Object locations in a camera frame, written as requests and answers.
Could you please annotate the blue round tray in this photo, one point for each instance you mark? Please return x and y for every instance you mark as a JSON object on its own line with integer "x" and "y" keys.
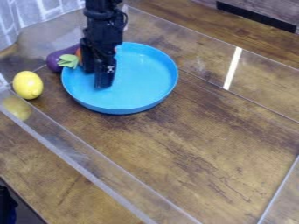
{"x": 146, "y": 78}

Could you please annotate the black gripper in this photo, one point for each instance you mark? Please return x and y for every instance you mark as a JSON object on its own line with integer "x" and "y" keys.
{"x": 102, "y": 36}

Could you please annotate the clear acrylic enclosure wall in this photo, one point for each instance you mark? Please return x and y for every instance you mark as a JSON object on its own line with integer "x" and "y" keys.
{"x": 210, "y": 158}

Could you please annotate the black strip on wood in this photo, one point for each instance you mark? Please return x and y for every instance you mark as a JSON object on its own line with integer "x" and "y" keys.
{"x": 282, "y": 25}

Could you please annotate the purple toy eggplant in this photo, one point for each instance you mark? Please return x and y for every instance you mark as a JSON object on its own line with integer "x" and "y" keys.
{"x": 54, "y": 57}

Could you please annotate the white grid curtain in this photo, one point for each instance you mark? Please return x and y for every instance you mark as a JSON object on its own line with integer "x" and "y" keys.
{"x": 22, "y": 13}

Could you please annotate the orange toy carrot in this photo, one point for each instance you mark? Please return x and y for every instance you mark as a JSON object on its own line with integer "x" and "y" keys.
{"x": 71, "y": 60}

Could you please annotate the yellow toy lemon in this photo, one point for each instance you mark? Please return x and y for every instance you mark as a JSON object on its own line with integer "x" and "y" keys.
{"x": 28, "y": 85}

